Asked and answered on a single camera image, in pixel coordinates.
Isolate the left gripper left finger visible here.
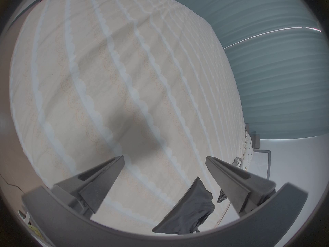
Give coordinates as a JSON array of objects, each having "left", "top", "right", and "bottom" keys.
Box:
[{"left": 53, "top": 155, "right": 125, "bottom": 214}]

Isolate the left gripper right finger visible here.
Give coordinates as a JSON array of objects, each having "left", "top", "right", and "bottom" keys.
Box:
[{"left": 206, "top": 156, "right": 277, "bottom": 214}]

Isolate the black T-shirt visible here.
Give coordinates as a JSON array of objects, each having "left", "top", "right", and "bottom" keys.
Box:
[{"left": 152, "top": 177, "right": 215, "bottom": 235}]

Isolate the bed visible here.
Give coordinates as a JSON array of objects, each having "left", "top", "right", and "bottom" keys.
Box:
[{"left": 9, "top": 0, "right": 271, "bottom": 235}]

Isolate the black satin garment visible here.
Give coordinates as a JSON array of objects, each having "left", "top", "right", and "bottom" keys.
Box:
[{"left": 217, "top": 188, "right": 228, "bottom": 203}]

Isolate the white printed pillow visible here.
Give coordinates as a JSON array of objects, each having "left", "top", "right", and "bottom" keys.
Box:
[{"left": 243, "top": 131, "right": 255, "bottom": 173}]

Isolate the grey bedside table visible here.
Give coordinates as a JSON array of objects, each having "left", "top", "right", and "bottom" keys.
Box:
[{"left": 245, "top": 122, "right": 260, "bottom": 149}]

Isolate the blue-green curtain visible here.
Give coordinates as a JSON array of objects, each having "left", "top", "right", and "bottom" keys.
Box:
[
  {"left": 140, "top": 0, "right": 322, "bottom": 48},
  {"left": 224, "top": 27, "right": 329, "bottom": 139}
]

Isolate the black cable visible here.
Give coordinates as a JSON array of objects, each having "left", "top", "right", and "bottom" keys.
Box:
[{"left": 1, "top": 175, "right": 27, "bottom": 190}]

